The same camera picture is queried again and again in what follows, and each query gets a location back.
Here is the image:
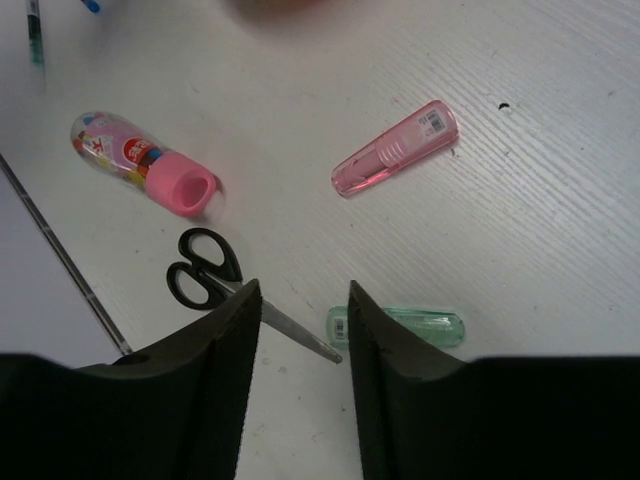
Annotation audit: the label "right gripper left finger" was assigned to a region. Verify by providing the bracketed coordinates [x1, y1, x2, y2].
[1, 281, 262, 479]

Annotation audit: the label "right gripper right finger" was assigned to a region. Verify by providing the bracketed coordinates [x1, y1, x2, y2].
[347, 283, 639, 479]

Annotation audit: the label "blue pen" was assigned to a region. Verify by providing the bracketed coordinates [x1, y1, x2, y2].
[81, 0, 101, 14]

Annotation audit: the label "green correction tape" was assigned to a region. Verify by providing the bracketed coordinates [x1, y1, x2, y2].
[326, 306, 465, 351]

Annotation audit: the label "pink capped eraser bottle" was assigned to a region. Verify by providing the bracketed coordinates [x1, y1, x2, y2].
[70, 111, 218, 218]

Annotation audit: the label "pink correction tape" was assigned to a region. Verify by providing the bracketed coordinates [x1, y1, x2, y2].
[331, 100, 459, 197]

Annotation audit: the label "green pen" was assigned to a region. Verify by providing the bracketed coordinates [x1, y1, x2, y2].
[26, 0, 45, 69]

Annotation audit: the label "black handled scissors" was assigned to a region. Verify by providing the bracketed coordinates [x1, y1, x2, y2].
[166, 227, 342, 364]

